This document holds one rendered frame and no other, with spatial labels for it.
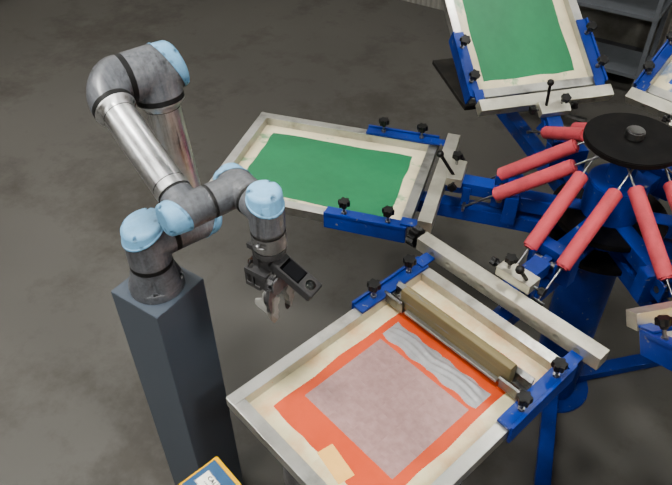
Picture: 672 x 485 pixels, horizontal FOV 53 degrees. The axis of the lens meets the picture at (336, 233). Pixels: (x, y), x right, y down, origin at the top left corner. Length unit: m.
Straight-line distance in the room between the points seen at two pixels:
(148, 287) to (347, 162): 1.16
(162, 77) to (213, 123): 3.23
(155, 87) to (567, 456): 2.23
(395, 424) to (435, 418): 0.11
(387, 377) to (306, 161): 1.10
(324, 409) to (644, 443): 1.69
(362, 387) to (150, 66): 1.02
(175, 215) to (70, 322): 2.30
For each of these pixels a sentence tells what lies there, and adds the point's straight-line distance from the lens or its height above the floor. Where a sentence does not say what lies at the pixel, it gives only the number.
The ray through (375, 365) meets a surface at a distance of 1.99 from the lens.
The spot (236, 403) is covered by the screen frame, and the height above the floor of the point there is 0.99.
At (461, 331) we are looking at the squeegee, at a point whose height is 1.06.
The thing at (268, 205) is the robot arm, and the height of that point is 1.70.
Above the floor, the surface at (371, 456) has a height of 0.96.
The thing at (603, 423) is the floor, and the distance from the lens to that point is 3.22.
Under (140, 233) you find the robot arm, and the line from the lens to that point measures 1.75.
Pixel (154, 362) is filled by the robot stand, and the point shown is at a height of 0.96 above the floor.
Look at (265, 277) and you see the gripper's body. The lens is 1.47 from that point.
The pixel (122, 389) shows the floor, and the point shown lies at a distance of 3.27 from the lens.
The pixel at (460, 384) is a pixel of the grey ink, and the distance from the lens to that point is 1.97.
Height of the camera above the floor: 2.54
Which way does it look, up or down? 41 degrees down
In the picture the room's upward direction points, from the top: 1 degrees counter-clockwise
